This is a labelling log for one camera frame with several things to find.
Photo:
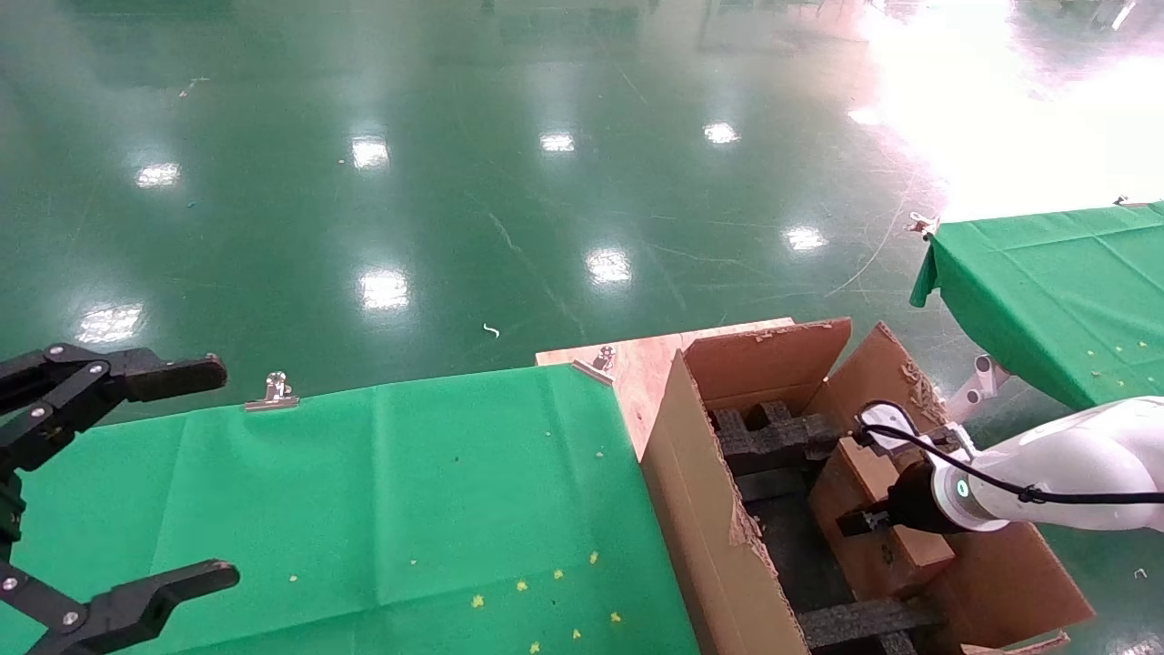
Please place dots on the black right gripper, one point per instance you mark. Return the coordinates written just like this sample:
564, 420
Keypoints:
914, 500

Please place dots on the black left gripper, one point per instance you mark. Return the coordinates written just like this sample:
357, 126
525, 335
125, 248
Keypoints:
7, 509

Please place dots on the small brown cardboard box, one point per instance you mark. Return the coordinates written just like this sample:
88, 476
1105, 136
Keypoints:
896, 564

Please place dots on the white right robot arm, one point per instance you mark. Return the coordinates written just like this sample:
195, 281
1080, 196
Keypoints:
1073, 455

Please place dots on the large open cardboard carton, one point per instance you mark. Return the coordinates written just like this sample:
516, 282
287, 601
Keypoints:
700, 491

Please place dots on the black foam insert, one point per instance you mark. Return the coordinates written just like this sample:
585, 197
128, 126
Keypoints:
855, 623
773, 441

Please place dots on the large green table cloth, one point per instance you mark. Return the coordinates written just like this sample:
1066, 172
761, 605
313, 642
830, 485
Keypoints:
318, 500

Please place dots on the white metal table leg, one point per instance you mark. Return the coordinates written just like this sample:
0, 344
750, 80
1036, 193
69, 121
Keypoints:
980, 382

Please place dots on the green cloth with folds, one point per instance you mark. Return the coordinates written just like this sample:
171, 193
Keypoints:
1046, 300

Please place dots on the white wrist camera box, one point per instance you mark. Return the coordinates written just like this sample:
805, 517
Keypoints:
887, 423

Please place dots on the silver camera mounting bracket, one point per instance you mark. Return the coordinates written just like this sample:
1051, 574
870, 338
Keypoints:
950, 441

